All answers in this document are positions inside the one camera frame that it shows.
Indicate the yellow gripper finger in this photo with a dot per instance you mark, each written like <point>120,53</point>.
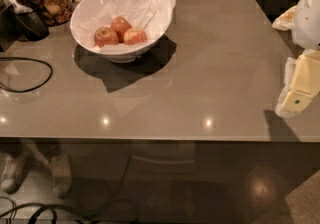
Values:
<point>285,21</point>
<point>301,84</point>

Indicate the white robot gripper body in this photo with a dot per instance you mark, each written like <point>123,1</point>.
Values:
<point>308,18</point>

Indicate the red apple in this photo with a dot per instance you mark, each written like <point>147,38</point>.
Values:
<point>105,36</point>
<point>120,25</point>
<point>134,36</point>

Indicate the white ceramic bowl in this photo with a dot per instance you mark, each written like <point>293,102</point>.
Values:
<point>100,8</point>

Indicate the white shoe right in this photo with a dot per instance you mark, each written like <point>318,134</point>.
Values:
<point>61,174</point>

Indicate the white shoe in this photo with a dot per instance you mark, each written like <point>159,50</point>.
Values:
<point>13,173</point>
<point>61,174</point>

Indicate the white shoe left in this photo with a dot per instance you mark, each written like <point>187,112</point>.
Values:
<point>13,173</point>

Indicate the black appliance with silver handle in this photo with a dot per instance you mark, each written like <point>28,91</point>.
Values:
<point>30,25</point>

